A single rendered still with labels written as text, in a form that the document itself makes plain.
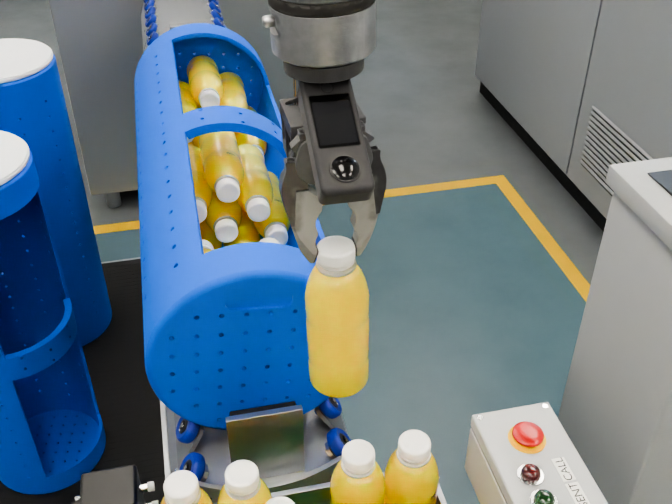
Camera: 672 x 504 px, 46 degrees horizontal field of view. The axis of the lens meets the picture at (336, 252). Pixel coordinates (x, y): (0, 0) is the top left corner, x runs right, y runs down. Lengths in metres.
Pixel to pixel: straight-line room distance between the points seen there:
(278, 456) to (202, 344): 0.19
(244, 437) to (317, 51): 0.57
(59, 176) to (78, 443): 0.72
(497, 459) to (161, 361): 0.43
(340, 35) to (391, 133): 3.26
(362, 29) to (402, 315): 2.17
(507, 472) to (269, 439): 0.32
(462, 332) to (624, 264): 1.27
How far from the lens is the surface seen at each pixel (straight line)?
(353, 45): 0.66
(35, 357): 1.88
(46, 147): 2.18
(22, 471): 2.14
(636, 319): 1.54
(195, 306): 0.98
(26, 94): 2.11
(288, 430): 1.06
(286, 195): 0.73
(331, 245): 0.78
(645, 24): 2.96
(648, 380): 1.55
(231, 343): 1.02
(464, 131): 3.97
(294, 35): 0.66
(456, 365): 2.62
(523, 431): 0.96
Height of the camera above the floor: 1.82
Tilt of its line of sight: 36 degrees down
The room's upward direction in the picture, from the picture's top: straight up
